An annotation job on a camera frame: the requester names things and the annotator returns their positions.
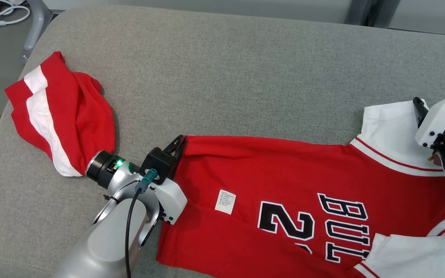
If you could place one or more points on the red shorts with white stripes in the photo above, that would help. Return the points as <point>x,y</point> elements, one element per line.
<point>75,116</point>

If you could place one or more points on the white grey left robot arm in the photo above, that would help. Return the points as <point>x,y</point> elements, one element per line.
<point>99,239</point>

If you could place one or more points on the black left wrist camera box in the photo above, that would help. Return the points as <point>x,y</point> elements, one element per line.
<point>157,164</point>

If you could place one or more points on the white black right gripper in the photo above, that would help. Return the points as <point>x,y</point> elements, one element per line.
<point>439,119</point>

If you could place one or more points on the grey metal stand leg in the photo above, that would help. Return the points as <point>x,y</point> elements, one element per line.
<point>39,19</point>

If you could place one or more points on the grey partition post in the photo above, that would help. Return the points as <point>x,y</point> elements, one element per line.
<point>361,11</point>

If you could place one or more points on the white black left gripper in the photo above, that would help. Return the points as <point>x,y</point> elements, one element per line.
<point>172,200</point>

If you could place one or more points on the red white Bulls jersey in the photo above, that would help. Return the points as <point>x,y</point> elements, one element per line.
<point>265,173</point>

